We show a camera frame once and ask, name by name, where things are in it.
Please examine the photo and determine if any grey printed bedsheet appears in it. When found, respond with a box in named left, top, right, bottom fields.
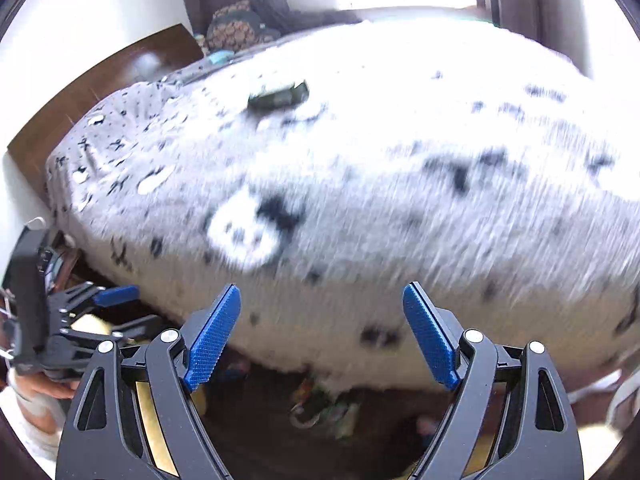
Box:
left=45, top=55, right=261, bottom=241

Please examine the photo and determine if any dark patterned pillow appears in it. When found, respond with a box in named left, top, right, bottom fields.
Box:
left=206, top=0, right=282, bottom=54

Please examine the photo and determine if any colourful snack wrapper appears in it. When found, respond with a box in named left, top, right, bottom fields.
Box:
left=290, top=377, right=363, bottom=442

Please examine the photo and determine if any fluffy grey spotted blanket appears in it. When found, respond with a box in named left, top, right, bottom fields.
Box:
left=55, top=15, right=640, bottom=396

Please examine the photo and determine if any brown wooden headboard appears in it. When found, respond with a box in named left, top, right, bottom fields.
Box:
left=7, top=24, right=203, bottom=161

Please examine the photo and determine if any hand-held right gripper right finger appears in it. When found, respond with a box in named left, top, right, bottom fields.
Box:
left=402, top=282, right=586, bottom=480

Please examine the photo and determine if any dark wrapper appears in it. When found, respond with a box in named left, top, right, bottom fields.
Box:
left=247, top=81, right=310, bottom=112

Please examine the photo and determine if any person's left forearm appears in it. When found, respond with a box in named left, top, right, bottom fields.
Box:
left=0, top=372, right=76, bottom=466

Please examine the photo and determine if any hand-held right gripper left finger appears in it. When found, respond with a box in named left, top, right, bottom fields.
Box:
left=55, top=283, right=242, bottom=480

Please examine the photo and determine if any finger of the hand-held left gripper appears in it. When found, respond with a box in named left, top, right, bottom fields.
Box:
left=60, top=314, right=167, bottom=358
left=49, top=284, right=141, bottom=322

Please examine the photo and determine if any white object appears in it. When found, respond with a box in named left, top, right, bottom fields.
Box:
left=569, top=365, right=637, bottom=411

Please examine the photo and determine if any yellow fluffy cloth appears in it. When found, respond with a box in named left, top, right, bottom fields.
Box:
left=70, top=312, right=506, bottom=480

